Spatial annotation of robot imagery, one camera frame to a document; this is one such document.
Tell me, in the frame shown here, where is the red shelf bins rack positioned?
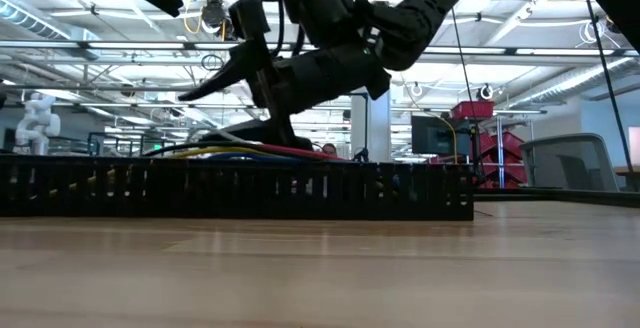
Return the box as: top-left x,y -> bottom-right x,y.
472,130 -> 530,189

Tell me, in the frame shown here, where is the thin black hanging cable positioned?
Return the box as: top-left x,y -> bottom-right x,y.
449,7 -> 485,184

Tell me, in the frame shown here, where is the grey mesh office chair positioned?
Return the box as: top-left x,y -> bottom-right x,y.
519,132 -> 622,193

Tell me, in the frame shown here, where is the black ceiling cable reel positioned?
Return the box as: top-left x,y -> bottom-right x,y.
201,0 -> 240,43

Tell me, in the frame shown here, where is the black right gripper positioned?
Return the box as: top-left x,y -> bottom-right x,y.
178,41 -> 394,152

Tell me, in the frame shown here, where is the red storage bin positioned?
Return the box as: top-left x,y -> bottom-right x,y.
450,100 -> 496,121

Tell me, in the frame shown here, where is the white robot figure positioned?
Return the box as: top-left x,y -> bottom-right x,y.
13,92 -> 63,155

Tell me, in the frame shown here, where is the red cable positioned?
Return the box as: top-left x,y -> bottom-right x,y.
249,141 -> 349,163

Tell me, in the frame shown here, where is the yellow cable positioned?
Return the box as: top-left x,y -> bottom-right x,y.
167,145 -> 281,161

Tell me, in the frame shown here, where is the yellow hanging hose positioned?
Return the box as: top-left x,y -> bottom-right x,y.
437,115 -> 460,165

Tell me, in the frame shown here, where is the black slotted cable duct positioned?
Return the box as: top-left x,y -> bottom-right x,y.
0,154 -> 475,222

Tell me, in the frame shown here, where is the white building pillar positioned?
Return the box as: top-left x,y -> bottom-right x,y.
351,92 -> 393,163

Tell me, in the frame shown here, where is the black computer monitor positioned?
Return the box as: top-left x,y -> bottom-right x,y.
411,115 -> 474,157

